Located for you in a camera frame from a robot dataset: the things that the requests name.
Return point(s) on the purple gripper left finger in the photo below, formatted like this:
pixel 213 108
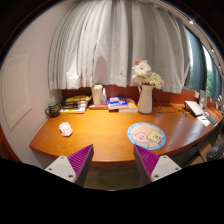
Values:
pixel 73 168

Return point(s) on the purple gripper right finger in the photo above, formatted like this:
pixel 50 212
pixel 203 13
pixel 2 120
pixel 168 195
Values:
pixel 152 167

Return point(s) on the white pink computer mouse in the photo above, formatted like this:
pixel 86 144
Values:
pixel 65 129

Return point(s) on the round cartoon mouse pad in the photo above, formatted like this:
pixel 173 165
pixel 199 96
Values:
pixel 146 135

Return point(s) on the dark green mug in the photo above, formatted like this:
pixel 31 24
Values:
pixel 53 110

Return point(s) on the yellow book under blue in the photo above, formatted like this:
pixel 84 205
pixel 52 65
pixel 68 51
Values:
pixel 132 107

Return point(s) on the yellow black book stack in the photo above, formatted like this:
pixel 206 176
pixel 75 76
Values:
pixel 75 104

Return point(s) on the white ceramic vase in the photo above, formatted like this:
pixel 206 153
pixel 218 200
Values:
pixel 145 99

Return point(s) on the red flat tray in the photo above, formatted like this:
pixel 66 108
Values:
pixel 98 107

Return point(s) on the white flat device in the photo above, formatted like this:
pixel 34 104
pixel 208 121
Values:
pixel 194 107

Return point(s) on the clear sanitizer bottle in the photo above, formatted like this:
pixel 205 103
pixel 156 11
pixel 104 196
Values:
pixel 104 97

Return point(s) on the black remote control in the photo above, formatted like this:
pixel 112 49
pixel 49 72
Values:
pixel 212 120

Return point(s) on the white tissue container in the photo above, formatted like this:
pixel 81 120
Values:
pixel 96 94

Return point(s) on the white flower bouquet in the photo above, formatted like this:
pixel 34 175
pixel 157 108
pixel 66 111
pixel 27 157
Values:
pixel 143 75

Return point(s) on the white curtain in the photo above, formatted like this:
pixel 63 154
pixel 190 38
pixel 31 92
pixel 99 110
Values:
pixel 98 41

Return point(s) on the white wall panel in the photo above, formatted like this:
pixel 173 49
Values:
pixel 15 95

